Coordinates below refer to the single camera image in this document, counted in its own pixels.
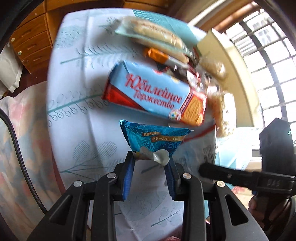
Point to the orange white snack bar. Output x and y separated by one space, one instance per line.
164 59

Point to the blue red cookie package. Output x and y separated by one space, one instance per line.
143 88

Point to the white plastic storage bin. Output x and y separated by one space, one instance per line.
238 78

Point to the metal window grille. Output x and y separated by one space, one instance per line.
270 57

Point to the floral pastel bedding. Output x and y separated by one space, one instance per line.
27 112

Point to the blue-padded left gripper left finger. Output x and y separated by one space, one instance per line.
124 173

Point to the wooden desk with drawers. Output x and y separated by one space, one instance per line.
33 40

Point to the white lace cover cloth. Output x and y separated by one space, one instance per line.
10 70

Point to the blue cream cheese snack packet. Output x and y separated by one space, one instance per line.
149 142

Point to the Fuji bread package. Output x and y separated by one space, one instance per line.
155 36

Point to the right hand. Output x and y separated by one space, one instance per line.
256 209

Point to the blue leaf pattern tablecloth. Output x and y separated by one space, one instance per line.
84 129

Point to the round rice cake packet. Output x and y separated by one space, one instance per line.
215 68

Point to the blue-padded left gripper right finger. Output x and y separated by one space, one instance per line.
173 172

